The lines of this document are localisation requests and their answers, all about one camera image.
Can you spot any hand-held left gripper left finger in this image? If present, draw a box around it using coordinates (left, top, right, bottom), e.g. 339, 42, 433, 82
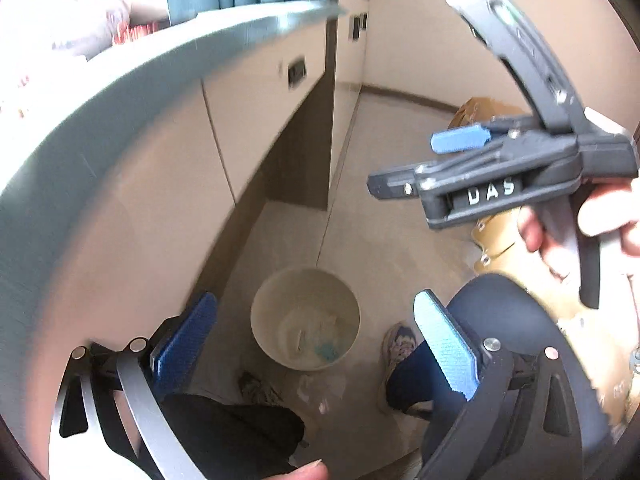
47, 291, 221, 480

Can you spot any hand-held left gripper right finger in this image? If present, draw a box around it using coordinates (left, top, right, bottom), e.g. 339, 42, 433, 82
412, 289, 616, 480

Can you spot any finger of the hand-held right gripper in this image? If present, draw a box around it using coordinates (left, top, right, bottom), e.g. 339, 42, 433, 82
366, 142, 512, 201
430, 116, 540, 155

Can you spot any person's right hand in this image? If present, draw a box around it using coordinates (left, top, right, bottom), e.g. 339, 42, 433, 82
517, 179, 640, 283

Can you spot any person's left hand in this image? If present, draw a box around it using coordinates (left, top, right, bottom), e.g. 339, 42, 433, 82
272, 461, 330, 480

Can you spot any brown cardboard box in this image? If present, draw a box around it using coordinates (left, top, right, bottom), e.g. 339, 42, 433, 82
447, 96, 531, 133

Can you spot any person's left shoe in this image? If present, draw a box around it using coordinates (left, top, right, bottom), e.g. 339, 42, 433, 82
239, 370, 286, 408

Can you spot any white round waste bin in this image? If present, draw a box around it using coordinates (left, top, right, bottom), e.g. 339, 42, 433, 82
250, 267, 362, 372

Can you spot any person's left leg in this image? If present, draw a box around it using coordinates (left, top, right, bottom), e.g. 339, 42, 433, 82
162, 392, 307, 480

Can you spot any white crumpled paper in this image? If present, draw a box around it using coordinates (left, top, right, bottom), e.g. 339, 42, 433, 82
282, 312, 341, 356

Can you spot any clear plastic wrapper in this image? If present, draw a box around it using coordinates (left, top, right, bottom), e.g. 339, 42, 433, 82
295, 372, 351, 413

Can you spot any tan furniture piece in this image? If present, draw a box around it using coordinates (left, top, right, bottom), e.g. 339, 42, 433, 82
470, 210, 640, 428

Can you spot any grey-edged beige desk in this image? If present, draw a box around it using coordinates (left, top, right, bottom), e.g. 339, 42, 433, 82
0, 0, 351, 466

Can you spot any red printed packet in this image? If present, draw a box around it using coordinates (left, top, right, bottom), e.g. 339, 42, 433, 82
112, 20, 162, 47

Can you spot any black wall socket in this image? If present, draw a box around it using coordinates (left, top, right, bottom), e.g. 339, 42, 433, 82
349, 12, 369, 43
286, 57, 307, 89

